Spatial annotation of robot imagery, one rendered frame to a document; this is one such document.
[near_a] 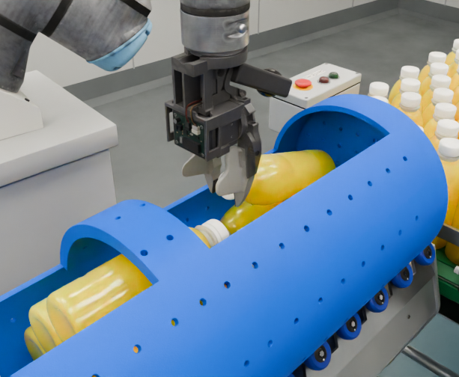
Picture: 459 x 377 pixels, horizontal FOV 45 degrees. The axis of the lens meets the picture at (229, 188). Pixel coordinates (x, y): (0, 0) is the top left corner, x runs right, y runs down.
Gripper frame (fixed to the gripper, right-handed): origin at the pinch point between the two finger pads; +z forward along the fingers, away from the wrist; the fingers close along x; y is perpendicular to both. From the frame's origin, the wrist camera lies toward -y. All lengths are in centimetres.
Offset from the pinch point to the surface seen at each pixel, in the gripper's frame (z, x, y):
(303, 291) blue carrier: 1.0, 18.6, 7.7
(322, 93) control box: 7, -18, -46
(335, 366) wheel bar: 24.3, 17.5, -3.8
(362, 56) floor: 116, -180, -334
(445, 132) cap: 6.1, 8.6, -47.2
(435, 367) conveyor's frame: 85, 13, -68
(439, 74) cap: 7, -6, -73
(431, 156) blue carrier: -2.0, 16.7, -23.2
